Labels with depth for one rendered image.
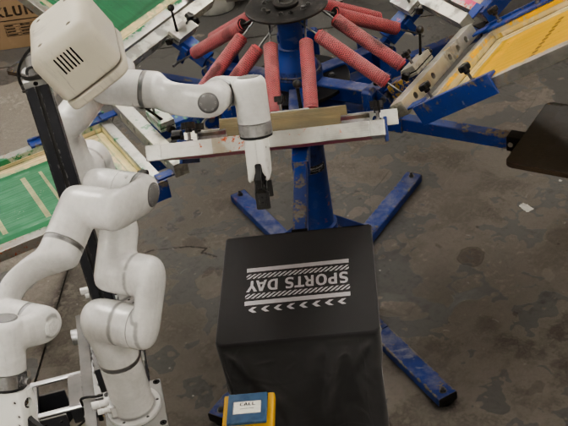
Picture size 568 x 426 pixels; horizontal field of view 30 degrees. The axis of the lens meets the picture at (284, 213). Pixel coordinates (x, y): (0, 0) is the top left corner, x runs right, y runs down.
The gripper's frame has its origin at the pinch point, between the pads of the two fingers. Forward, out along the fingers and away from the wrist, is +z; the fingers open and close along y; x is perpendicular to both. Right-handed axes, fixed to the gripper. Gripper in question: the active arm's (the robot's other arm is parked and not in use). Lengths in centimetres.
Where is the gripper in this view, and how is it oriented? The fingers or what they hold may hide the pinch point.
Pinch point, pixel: (264, 199)
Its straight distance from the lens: 244.2
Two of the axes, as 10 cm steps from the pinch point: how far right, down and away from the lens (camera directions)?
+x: 9.9, -1.0, -0.9
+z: 1.3, 9.4, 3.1
